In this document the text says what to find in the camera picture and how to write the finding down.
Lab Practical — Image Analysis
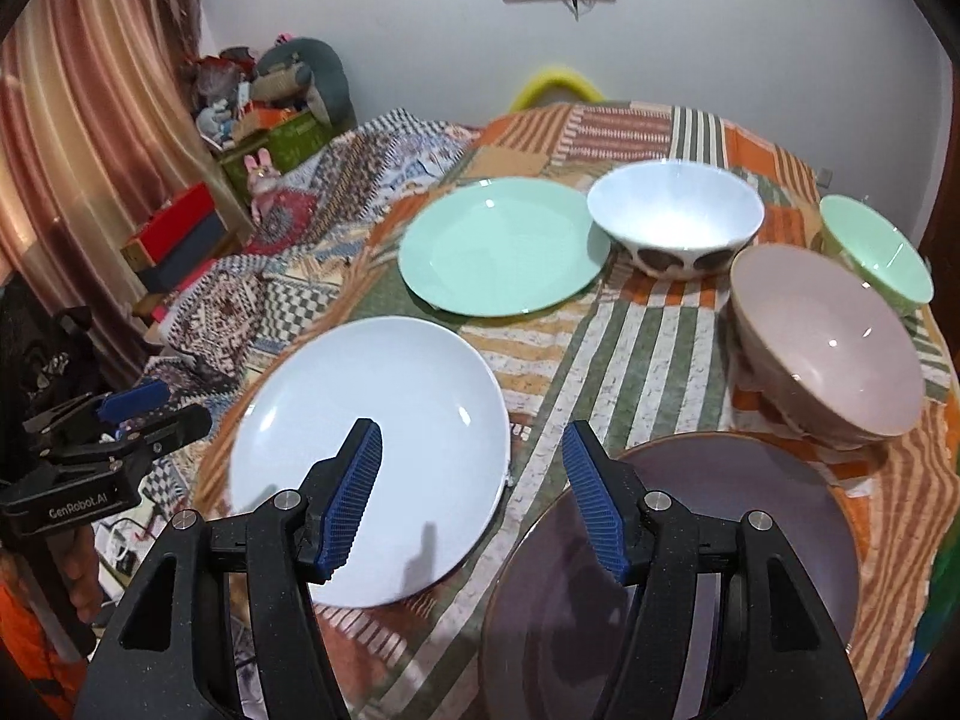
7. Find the pink rabbit toy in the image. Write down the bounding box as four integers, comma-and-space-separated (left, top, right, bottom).
244, 148, 282, 218

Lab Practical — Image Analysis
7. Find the purple plate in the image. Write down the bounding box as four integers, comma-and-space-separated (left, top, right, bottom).
484, 431, 860, 720

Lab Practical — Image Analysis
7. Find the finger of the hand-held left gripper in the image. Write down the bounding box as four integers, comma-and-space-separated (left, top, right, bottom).
94, 380, 172, 425
120, 403, 213, 458

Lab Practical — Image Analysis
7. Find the white plate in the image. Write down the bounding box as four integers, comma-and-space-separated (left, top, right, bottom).
227, 316, 512, 608

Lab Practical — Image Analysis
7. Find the dark blue box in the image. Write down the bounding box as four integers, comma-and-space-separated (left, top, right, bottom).
139, 210, 226, 293

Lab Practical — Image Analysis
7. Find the green cardboard box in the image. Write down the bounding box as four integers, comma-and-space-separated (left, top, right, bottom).
217, 109, 335, 203

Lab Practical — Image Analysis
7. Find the pink bowl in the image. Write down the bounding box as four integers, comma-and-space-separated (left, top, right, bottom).
729, 244, 927, 451

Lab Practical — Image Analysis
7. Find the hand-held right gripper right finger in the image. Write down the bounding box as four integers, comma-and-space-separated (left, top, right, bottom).
561, 420, 871, 720

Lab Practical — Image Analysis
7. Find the white bowl with brown spots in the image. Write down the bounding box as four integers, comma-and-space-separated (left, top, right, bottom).
586, 161, 766, 280

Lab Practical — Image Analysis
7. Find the orange box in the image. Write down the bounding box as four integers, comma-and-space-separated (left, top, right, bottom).
232, 106, 297, 140

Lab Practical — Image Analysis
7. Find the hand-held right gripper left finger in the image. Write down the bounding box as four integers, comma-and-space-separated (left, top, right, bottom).
71, 417, 385, 720

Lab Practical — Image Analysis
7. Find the tangle of cables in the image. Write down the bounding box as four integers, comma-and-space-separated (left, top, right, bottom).
96, 491, 162, 586

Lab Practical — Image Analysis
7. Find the green bowl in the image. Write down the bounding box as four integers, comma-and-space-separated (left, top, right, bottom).
819, 195, 935, 316

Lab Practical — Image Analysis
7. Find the red box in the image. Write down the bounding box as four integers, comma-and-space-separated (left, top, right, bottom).
120, 181, 218, 271

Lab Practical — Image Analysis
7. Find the pile of assorted knickknacks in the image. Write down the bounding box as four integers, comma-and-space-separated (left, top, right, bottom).
184, 45, 260, 143

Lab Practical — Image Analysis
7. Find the pink brown curtain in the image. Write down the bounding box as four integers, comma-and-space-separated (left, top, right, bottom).
0, 0, 207, 383

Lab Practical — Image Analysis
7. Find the person's left forearm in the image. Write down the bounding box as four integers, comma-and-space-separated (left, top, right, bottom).
0, 544, 87, 720

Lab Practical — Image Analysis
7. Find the patterned patchwork quilt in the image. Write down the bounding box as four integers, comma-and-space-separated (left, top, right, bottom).
135, 109, 485, 511

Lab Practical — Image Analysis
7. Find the orange green striped blanket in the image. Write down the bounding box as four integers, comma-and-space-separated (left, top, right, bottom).
195, 99, 960, 720

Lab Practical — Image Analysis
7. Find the green plate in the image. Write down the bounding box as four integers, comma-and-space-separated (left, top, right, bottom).
396, 177, 612, 316

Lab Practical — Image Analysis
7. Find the person's left hand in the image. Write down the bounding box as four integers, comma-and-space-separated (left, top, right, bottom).
64, 521, 104, 616

